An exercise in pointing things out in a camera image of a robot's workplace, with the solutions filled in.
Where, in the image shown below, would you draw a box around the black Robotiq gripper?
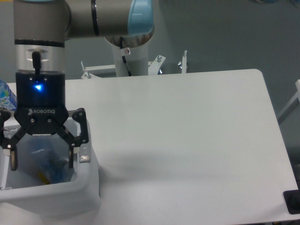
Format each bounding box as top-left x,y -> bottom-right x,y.
0,72 -> 89,171

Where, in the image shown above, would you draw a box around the crushed clear plastic water bottle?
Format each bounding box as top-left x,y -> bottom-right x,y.
27,136 -> 74,184

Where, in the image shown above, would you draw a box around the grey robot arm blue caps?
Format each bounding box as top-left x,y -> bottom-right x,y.
0,0 -> 154,171

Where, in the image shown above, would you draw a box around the yellow and blue trash wrappers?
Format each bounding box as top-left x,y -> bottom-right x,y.
37,172 -> 51,185

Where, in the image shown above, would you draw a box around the white plastic trash can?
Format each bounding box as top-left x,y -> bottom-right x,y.
0,134 -> 101,216

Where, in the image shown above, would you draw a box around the blue labelled drink bottle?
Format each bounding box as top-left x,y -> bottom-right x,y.
0,80 -> 17,111

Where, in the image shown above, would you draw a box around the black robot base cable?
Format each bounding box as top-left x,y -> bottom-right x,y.
119,36 -> 133,77

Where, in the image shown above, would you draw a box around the white frame at right edge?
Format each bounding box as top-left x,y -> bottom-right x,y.
277,80 -> 300,124

